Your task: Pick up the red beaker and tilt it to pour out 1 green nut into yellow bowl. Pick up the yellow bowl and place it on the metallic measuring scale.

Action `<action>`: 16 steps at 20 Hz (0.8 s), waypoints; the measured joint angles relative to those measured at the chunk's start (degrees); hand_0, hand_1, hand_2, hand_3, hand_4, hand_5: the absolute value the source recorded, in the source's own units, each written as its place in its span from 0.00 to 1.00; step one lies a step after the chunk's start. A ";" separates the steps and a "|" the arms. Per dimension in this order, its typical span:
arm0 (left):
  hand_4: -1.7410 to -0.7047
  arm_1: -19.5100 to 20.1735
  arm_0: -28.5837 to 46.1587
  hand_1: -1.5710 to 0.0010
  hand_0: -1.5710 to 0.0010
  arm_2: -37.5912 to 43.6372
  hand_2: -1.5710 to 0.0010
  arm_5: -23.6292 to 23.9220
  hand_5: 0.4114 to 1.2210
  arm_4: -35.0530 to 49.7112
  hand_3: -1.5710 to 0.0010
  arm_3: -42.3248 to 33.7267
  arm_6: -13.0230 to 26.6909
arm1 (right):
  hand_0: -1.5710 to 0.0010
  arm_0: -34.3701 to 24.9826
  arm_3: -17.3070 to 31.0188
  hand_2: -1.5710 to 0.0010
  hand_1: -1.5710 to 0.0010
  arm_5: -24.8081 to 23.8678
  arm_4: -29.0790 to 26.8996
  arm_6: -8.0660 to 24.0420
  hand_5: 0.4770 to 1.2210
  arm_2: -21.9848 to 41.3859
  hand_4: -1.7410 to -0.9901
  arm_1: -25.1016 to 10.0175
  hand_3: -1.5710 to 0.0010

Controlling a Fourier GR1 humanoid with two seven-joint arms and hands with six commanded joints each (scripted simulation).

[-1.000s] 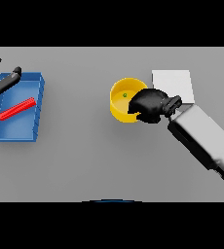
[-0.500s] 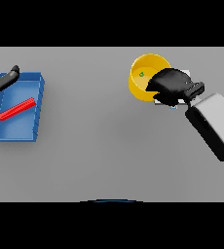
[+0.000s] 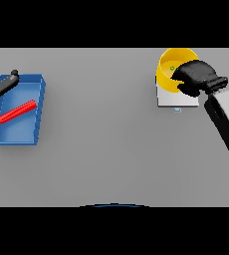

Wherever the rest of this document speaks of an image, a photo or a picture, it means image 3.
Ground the dark robot left hand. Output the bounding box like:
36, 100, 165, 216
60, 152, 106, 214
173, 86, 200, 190
0, 60, 21, 105

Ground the dark robot right hand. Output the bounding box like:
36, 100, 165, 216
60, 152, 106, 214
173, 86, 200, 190
170, 60, 229, 99

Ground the yellow bowl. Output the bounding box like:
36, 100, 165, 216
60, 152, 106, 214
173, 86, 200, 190
155, 48, 200, 95

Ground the red beaker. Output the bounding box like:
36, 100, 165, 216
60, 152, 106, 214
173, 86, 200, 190
0, 100, 38, 125

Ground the pale square scale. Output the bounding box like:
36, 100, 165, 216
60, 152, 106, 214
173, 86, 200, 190
156, 75, 200, 108

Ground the blue tray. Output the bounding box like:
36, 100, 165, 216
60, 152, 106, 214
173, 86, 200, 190
0, 73, 47, 146

